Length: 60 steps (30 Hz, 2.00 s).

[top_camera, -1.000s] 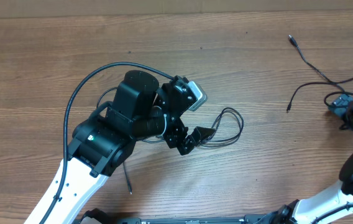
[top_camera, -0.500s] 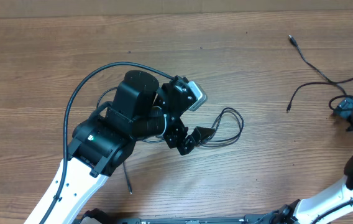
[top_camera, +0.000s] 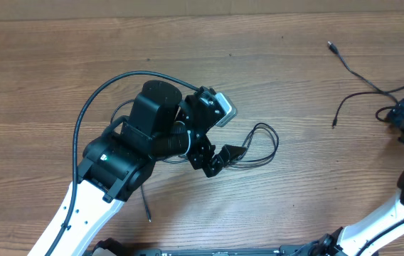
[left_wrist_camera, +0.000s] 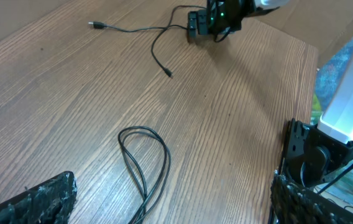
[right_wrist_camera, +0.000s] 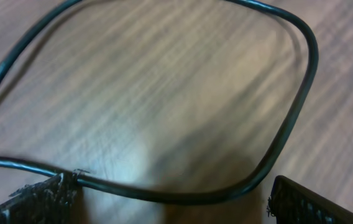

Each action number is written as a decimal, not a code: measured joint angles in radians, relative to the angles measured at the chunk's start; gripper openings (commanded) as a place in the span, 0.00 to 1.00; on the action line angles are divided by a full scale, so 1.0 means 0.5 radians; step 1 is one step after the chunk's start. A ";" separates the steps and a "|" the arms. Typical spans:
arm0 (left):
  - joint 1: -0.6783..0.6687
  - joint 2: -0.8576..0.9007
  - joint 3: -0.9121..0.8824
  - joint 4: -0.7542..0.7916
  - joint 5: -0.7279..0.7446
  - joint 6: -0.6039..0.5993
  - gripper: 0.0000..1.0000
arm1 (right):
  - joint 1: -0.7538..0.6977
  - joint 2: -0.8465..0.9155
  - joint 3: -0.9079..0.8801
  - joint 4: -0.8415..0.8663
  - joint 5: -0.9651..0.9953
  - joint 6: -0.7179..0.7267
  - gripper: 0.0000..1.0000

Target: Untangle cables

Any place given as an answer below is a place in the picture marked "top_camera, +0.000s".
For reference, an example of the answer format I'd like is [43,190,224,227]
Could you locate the black usb cables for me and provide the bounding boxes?
[109,99,280,223]

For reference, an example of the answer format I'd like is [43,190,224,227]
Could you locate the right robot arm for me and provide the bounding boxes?
[294,98,404,256]

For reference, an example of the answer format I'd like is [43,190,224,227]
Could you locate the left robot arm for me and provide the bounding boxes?
[30,80,246,255]

